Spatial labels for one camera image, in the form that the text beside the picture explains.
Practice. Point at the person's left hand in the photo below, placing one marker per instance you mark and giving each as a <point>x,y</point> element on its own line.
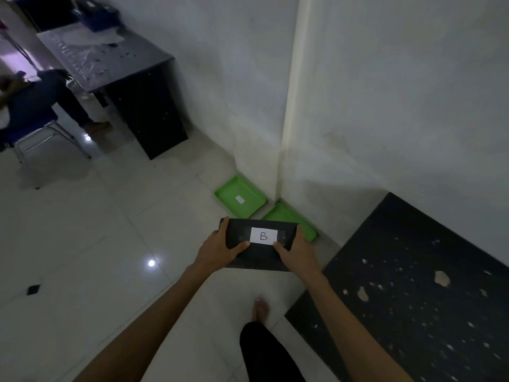
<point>214,250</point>

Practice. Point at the person's right hand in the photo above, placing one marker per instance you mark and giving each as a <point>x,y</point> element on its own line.
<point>298,254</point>

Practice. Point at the person's right thumb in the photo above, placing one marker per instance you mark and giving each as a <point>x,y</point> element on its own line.
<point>281,248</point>

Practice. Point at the person's left thumb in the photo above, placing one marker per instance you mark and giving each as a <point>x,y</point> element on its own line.
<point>239,247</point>

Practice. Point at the black tray with white label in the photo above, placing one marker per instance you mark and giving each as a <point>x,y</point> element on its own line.
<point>258,250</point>

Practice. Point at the person's right forearm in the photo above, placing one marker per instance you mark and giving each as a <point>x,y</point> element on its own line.
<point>350,334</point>

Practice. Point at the person's left forearm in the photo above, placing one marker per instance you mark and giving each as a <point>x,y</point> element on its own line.
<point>147,326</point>

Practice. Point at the plain green tray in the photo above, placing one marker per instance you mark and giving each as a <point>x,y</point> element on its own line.
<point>286,218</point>

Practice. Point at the green tray with white label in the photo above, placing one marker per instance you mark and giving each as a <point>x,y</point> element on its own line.
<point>239,196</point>

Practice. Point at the person's bare foot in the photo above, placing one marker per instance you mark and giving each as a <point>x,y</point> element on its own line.
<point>260,310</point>

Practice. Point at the person's leg in black trousers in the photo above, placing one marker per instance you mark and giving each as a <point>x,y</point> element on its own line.
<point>266,354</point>

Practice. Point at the black speckled table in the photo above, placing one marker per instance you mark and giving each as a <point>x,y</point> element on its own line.
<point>413,298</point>

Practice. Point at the black desk with plastic sheet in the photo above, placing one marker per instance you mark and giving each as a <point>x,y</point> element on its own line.
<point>119,75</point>

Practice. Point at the blue chair with metal legs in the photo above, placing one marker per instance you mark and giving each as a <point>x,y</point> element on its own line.
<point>35,135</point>

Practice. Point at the blue crate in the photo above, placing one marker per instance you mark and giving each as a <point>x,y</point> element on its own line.
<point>95,11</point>

